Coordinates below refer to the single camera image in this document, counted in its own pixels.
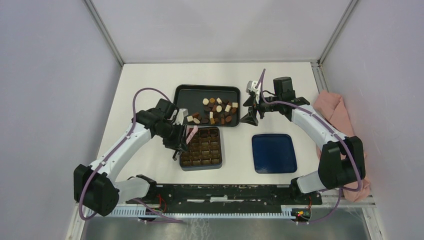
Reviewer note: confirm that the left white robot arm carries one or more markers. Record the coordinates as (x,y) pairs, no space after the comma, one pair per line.
(95,185)

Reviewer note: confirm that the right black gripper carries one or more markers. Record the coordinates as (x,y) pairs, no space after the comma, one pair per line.
(250,118)

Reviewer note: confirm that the blue chocolate box with insert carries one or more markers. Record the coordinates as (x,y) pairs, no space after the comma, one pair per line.
(204,151)

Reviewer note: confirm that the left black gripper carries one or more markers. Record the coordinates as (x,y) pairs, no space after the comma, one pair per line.
(179,142)

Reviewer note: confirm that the black chocolate tray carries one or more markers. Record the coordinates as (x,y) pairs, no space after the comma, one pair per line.
(223,109)

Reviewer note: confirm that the blue box lid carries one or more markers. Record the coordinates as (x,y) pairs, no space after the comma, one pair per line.
(273,153)

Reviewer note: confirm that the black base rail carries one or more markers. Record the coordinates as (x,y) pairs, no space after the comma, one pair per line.
(226,199)

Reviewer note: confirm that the pink tongs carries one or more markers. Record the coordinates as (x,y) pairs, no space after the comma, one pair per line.
(190,133)

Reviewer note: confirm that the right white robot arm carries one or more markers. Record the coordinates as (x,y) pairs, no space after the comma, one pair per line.
(341,162)

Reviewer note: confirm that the white round chocolate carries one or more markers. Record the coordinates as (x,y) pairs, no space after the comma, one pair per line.
(205,101)

